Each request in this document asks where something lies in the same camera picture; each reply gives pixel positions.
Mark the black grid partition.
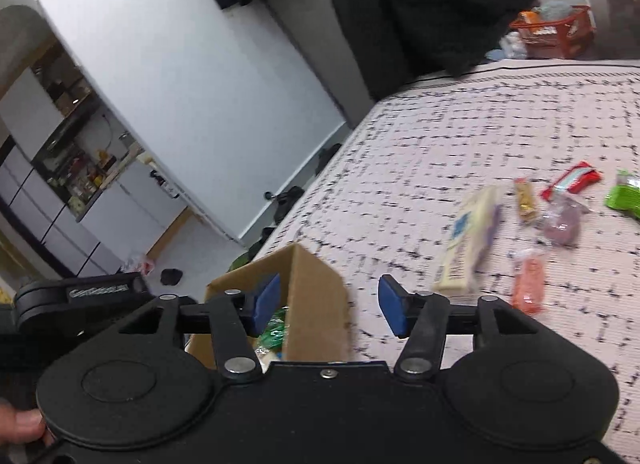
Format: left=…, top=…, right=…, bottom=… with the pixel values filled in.
left=0, top=134, right=123, bottom=281

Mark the range hood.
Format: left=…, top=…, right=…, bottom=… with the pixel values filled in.
left=31, top=94, right=108, bottom=175

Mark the white kitchen cabinet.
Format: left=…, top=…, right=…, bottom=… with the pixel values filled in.
left=75, top=159, right=197, bottom=281

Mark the dark green snack packet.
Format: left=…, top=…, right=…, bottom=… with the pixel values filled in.
left=257, top=308, right=291, bottom=361

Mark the bright green snack packet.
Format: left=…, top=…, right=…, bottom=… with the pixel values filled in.
left=604, top=169, right=640, bottom=221

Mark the red plastic basket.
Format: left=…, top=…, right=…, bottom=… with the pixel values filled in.
left=509, top=4, right=597, bottom=60

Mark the cardboard box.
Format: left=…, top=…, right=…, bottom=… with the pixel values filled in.
left=186, top=242, right=354, bottom=371

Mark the clear bag red print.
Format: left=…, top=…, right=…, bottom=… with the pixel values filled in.
left=124, top=253, right=157, bottom=275

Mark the brown yellow snack bar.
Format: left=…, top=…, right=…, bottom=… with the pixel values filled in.
left=514, top=178, right=542, bottom=223

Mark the grey-blue cloth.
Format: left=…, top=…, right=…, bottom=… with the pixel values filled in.
left=540, top=0, right=576, bottom=19

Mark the red white snack wrapper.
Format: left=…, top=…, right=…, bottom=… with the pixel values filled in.
left=541, top=162, right=604, bottom=203

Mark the orange clear snack packet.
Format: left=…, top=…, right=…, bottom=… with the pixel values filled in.
left=509, top=248, right=549, bottom=315

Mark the person's left hand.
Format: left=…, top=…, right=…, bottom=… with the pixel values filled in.
left=0, top=404, right=55, bottom=446

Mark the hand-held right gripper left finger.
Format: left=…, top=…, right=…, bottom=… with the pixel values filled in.
left=116, top=273, right=282, bottom=385

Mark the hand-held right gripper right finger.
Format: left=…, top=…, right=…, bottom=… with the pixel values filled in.
left=377, top=274, right=546, bottom=385

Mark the green cartoon floor mat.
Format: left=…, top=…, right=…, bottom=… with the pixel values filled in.
left=226, top=250, right=252, bottom=273

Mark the black jacket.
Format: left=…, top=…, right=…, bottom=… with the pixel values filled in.
left=324, top=0, right=539, bottom=100

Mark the cream blue-label snack packet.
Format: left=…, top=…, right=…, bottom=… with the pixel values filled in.
left=432, top=185, right=502, bottom=295

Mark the patterned white blanket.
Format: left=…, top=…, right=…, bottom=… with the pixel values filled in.
left=247, top=60, right=640, bottom=450

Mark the purple clear snack packet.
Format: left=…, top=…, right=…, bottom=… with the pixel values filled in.
left=536, top=193, right=588, bottom=248

